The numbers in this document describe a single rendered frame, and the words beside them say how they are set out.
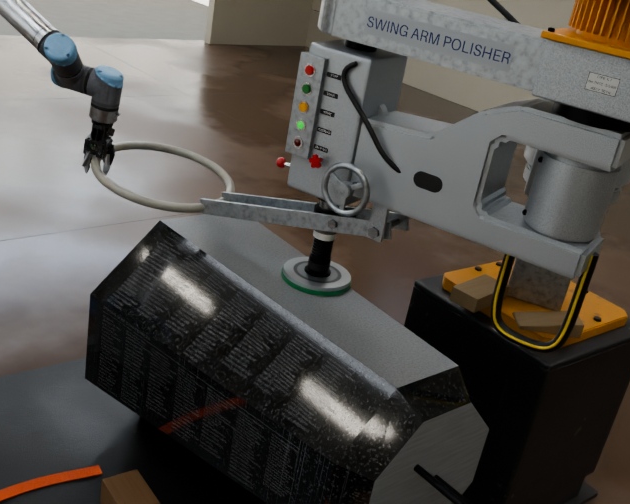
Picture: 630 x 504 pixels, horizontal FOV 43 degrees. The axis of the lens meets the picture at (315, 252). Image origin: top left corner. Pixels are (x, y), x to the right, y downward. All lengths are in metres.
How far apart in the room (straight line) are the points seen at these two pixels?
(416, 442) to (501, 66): 0.94
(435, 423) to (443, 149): 0.70
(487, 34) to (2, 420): 2.13
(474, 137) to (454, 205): 0.18
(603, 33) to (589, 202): 0.39
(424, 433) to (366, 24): 1.05
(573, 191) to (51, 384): 2.14
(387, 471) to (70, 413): 1.47
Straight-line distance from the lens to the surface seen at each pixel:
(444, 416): 2.11
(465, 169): 2.06
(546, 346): 2.21
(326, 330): 2.21
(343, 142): 2.20
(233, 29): 10.56
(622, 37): 1.92
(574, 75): 1.92
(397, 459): 2.05
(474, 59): 2.01
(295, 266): 2.48
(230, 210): 2.54
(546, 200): 2.01
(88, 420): 3.12
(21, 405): 3.20
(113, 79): 2.65
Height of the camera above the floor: 1.90
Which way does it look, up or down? 24 degrees down
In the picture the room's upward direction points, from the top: 11 degrees clockwise
